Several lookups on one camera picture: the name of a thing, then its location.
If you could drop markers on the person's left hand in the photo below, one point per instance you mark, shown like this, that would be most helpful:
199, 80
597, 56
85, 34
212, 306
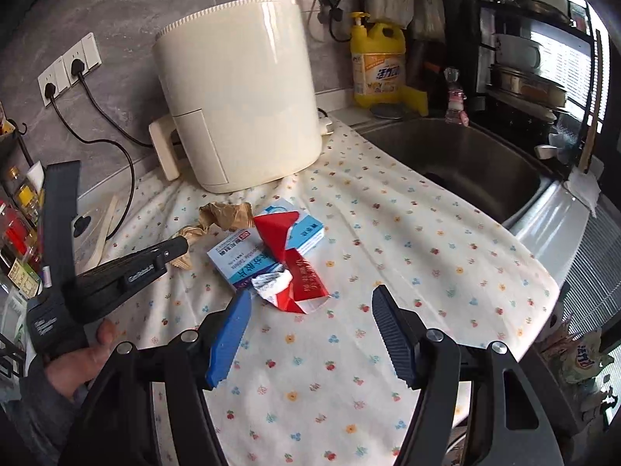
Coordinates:
74, 369

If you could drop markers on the black dish rack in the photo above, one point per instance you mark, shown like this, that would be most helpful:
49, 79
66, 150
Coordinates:
535, 78

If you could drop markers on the floral white tablecloth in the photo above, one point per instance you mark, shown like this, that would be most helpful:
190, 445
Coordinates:
319, 389

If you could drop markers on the brown paper bag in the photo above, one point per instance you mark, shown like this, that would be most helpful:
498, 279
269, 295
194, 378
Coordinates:
227, 217

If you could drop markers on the stainless steel sink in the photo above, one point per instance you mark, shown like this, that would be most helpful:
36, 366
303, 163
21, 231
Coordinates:
489, 173

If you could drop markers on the cream air fryer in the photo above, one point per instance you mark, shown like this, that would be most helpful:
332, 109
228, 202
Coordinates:
237, 80

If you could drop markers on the yellow detergent bottle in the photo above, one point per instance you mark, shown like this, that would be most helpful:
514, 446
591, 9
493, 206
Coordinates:
378, 66

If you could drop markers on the red cap sauce bottle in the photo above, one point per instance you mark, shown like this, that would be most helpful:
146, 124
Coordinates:
19, 235

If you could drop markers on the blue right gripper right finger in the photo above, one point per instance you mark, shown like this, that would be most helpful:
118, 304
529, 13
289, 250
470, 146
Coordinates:
396, 336

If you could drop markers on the small pink bottle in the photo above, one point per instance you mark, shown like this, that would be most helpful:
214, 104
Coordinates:
455, 113

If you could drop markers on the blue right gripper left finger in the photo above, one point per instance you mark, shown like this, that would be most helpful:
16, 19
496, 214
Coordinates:
227, 337

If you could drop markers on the wooden cutting board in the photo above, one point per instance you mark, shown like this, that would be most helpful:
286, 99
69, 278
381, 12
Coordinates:
589, 143

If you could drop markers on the red carton box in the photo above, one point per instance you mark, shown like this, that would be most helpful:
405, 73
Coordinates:
294, 287

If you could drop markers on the white blue medicine box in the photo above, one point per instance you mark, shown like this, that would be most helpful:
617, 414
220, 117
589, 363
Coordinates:
243, 254

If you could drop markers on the white wall socket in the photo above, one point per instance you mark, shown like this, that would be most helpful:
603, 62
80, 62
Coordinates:
59, 72

